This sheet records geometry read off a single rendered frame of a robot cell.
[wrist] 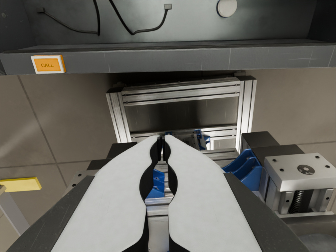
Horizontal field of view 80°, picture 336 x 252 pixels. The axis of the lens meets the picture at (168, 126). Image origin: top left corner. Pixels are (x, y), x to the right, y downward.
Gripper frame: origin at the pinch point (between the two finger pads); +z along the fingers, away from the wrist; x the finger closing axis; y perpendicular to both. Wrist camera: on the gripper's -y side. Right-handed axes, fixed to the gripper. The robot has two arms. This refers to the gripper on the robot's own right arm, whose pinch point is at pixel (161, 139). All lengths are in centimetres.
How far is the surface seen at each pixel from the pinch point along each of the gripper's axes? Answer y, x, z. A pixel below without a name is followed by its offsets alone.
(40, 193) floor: 128, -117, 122
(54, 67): 0.5, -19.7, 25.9
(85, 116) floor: 54, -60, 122
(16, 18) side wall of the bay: -7.4, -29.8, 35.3
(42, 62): -0.5, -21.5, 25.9
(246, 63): 0.8, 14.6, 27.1
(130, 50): -1.9, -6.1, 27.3
